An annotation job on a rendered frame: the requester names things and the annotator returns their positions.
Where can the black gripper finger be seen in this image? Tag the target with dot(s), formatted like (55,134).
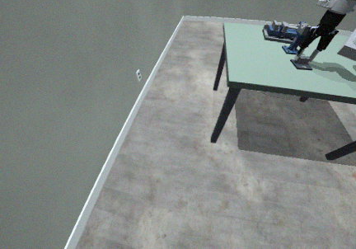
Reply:
(323,43)
(306,41)

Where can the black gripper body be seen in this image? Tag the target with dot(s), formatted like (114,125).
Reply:
(329,21)

